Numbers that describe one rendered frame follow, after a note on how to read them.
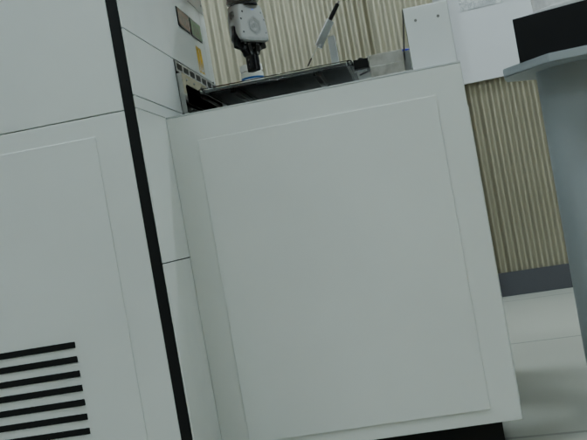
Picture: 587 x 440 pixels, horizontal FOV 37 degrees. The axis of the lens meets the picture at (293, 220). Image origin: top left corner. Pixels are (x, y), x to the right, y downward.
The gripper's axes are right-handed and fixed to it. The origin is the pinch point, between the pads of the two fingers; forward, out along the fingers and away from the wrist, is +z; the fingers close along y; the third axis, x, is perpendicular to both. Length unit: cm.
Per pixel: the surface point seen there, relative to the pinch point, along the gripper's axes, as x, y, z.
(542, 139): 49, 246, 23
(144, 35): -18, -49, -1
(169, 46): -5.9, -32.2, -2.0
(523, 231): 64, 239, 67
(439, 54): -59, -5, 13
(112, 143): -21, -64, 22
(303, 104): -39, -27, 19
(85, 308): -13, -71, 52
